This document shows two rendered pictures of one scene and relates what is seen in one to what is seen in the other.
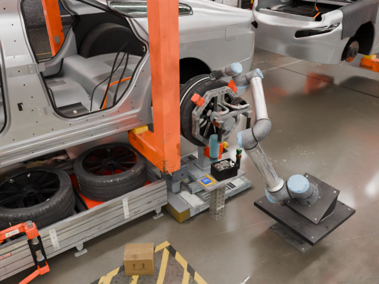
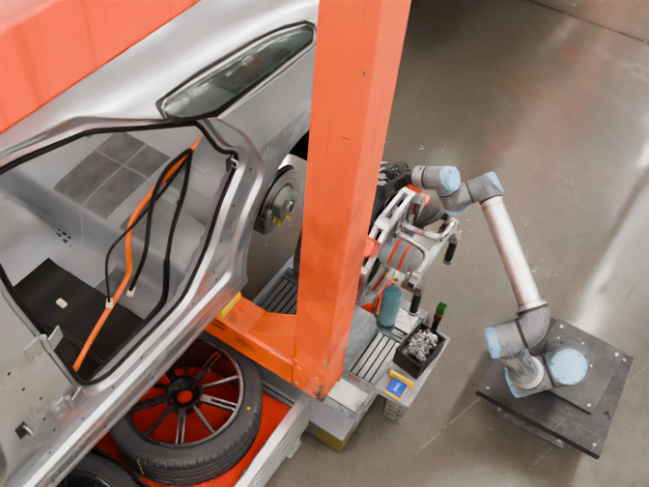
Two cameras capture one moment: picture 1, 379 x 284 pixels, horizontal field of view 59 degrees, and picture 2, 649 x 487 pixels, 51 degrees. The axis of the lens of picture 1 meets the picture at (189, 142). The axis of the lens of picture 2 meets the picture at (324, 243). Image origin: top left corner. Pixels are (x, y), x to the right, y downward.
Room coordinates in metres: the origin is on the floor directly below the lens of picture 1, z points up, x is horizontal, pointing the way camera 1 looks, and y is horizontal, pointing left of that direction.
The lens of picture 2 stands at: (1.17, 0.85, 3.15)
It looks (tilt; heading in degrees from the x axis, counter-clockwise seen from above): 50 degrees down; 334
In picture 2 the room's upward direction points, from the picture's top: 6 degrees clockwise
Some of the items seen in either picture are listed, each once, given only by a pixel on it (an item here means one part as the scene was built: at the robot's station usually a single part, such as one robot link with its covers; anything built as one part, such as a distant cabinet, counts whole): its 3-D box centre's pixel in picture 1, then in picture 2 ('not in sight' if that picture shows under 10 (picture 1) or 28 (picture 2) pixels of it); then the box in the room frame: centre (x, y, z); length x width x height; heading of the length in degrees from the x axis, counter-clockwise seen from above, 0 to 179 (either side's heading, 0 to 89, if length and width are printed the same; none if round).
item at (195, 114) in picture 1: (217, 117); (387, 247); (2.79, -0.26, 0.85); 0.54 x 0.07 x 0.54; 126
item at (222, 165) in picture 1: (224, 168); (419, 349); (2.44, -0.31, 0.51); 0.20 x 0.14 x 0.13; 118
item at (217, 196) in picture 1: (217, 198); (402, 391); (2.41, -0.26, 0.21); 0.10 x 0.10 x 0.42; 36
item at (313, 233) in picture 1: (301, 218); (548, 387); (2.21, -0.98, 0.15); 0.60 x 0.60 x 0.30; 38
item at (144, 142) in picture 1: (148, 135); (252, 319); (2.72, 0.39, 0.69); 0.52 x 0.17 x 0.35; 36
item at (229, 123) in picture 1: (222, 120); (401, 254); (2.74, -0.30, 0.85); 0.21 x 0.14 x 0.14; 36
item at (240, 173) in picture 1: (220, 177); (412, 363); (2.42, -0.28, 0.44); 0.43 x 0.17 x 0.03; 126
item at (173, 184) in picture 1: (170, 169); not in sight; (2.80, 0.19, 0.26); 0.42 x 0.18 x 0.35; 36
